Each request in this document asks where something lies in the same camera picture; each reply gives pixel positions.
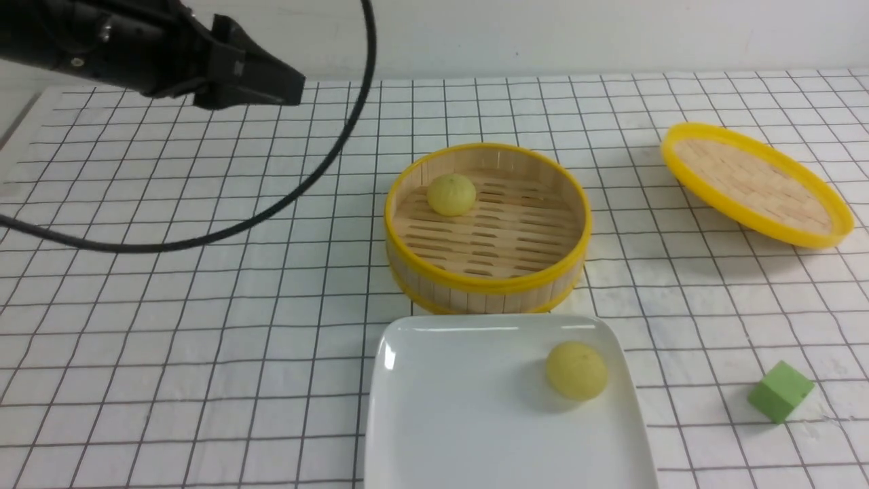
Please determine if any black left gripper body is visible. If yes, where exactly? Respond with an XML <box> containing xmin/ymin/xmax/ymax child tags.
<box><xmin>68</xmin><ymin>1</ymin><xmax>306</xmax><ymax>111</ymax></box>

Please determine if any black left camera cable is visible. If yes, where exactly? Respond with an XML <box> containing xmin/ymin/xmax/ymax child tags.
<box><xmin>0</xmin><ymin>0</ymin><xmax>378</xmax><ymax>255</ymax></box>

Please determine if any yellow steamed bun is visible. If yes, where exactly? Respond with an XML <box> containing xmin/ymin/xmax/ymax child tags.
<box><xmin>426</xmin><ymin>173</ymin><xmax>477</xmax><ymax>217</ymax></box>
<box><xmin>545</xmin><ymin>342</ymin><xmax>609</xmax><ymax>402</ymax></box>

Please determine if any green foam cube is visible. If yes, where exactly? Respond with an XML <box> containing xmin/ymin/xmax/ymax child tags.
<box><xmin>747</xmin><ymin>360</ymin><xmax>815</xmax><ymax>424</ymax></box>

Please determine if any white grid tablecloth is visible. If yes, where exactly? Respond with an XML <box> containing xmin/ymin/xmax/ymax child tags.
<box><xmin>1</xmin><ymin>69</ymin><xmax>868</xmax><ymax>488</ymax></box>

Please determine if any yellow rimmed bamboo steamer lid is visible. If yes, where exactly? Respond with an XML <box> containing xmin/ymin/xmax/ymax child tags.
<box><xmin>661</xmin><ymin>123</ymin><xmax>855</xmax><ymax>249</ymax></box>

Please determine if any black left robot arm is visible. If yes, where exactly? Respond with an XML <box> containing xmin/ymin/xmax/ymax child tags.
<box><xmin>1</xmin><ymin>1</ymin><xmax>306</xmax><ymax>111</ymax></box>

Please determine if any white square plate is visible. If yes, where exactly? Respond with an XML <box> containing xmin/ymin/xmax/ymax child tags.
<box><xmin>363</xmin><ymin>314</ymin><xmax>660</xmax><ymax>488</ymax></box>

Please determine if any yellow rimmed bamboo steamer basket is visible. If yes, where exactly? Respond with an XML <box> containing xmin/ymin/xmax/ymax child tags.
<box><xmin>383</xmin><ymin>143</ymin><xmax>593</xmax><ymax>314</ymax></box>

